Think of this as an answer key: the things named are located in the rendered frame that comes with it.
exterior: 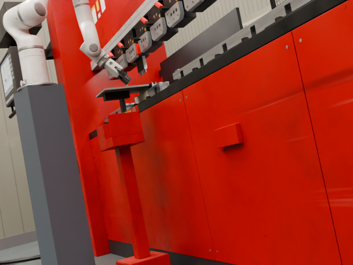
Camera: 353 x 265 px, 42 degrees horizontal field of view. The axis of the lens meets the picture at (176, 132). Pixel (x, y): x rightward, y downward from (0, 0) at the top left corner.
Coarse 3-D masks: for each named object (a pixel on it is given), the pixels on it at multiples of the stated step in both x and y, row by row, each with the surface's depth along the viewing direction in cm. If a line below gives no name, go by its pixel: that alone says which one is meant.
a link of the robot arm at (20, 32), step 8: (16, 8) 219; (8, 16) 222; (16, 16) 219; (8, 24) 222; (16, 24) 222; (8, 32) 222; (16, 32) 222; (24, 32) 225; (16, 40) 220; (24, 40) 218; (32, 40) 218; (40, 40) 222; (24, 48) 217
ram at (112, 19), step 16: (96, 0) 316; (112, 0) 288; (128, 0) 265; (144, 0) 246; (160, 0) 232; (112, 16) 292; (128, 16) 269; (112, 32) 296; (112, 48) 300; (96, 64) 336
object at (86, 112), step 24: (48, 24) 360; (72, 24) 347; (72, 48) 344; (72, 72) 341; (96, 72) 349; (72, 96) 339; (72, 120) 336; (96, 120) 343; (96, 192) 335; (96, 216) 333; (96, 240) 330
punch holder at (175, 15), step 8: (168, 0) 221; (176, 8) 215; (184, 8) 214; (168, 16) 223; (176, 16) 215; (184, 16) 213; (192, 16) 215; (168, 24) 224; (176, 24) 221; (184, 24) 223
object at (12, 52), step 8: (8, 48) 340; (16, 48) 339; (8, 56) 342; (16, 56) 338; (0, 64) 371; (16, 64) 337; (16, 72) 336; (16, 80) 335; (16, 88) 335; (8, 96) 360; (8, 104) 363
